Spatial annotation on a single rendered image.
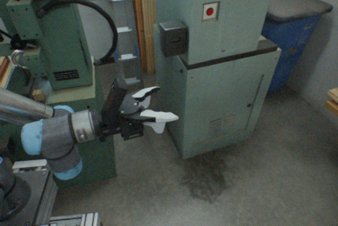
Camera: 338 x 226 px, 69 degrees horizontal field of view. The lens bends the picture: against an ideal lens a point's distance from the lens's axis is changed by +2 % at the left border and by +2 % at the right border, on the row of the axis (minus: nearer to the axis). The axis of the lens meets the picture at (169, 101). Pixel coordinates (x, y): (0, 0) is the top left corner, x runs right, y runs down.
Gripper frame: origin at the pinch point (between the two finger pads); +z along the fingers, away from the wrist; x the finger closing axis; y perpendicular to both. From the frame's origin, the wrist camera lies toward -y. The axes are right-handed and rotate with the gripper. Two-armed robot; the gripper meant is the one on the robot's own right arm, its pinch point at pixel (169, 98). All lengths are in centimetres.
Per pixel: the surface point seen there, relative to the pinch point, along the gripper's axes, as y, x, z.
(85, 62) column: 18, -76, -21
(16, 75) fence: 21, -80, -56
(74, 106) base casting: 39, -69, -32
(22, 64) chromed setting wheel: 14, -76, -50
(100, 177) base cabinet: 111, -79, -32
